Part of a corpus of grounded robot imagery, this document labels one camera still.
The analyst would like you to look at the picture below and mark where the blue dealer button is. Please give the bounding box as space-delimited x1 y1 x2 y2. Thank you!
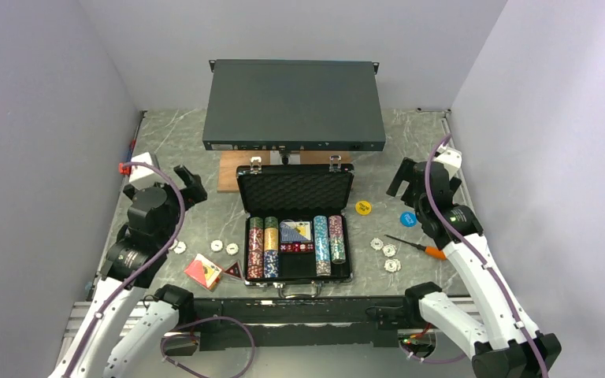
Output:
399 212 418 228

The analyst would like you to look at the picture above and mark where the white poker chip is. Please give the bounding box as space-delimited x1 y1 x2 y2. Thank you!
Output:
382 244 398 258
384 258 402 272
225 243 239 256
370 238 384 250
169 239 187 254
210 239 224 252

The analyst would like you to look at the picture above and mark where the yellow dealer button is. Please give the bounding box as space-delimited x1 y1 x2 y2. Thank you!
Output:
354 200 373 216

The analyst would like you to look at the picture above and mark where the red triangle card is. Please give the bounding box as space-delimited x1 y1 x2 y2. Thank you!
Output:
223 261 244 280

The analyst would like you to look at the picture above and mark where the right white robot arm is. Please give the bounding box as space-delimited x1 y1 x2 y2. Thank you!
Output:
387 157 562 377

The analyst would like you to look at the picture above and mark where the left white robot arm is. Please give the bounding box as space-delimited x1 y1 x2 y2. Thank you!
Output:
51 161 207 377

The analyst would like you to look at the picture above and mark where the wooden board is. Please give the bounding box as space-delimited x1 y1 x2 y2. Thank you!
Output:
217 150 352 193

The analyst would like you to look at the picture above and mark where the green yellow blue chip column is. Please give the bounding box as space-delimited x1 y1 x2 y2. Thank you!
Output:
263 217 279 278

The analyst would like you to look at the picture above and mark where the red green chip column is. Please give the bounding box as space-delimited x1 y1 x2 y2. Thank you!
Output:
247 217 264 280

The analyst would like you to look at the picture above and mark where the light blue chip column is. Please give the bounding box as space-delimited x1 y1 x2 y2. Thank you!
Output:
313 216 331 276

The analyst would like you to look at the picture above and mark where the blue playing card deck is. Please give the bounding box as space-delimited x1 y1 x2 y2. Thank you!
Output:
279 220 314 243

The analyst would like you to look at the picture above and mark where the black poker chip case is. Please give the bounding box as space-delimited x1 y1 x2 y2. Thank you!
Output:
236 156 354 297

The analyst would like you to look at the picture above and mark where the red dice row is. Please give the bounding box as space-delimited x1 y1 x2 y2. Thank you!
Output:
280 242 315 254

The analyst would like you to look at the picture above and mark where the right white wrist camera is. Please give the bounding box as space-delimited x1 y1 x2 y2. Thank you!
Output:
433 145 462 177

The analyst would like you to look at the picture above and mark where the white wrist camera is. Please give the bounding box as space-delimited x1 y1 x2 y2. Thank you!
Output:
119 152 161 190
433 145 462 177

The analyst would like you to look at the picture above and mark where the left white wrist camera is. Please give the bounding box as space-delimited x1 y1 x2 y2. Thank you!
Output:
119 152 161 190

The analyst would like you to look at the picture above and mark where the orange handled screwdriver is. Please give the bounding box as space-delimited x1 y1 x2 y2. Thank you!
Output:
385 235 447 261

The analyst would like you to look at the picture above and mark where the dark rack-mount server unit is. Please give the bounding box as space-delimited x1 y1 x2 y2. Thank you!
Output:
202 59 386 151

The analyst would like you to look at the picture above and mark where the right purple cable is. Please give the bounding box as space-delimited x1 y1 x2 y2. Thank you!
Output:
399 134 551 378

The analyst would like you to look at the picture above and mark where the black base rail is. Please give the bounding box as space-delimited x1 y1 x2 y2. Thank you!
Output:
167 296 431 355

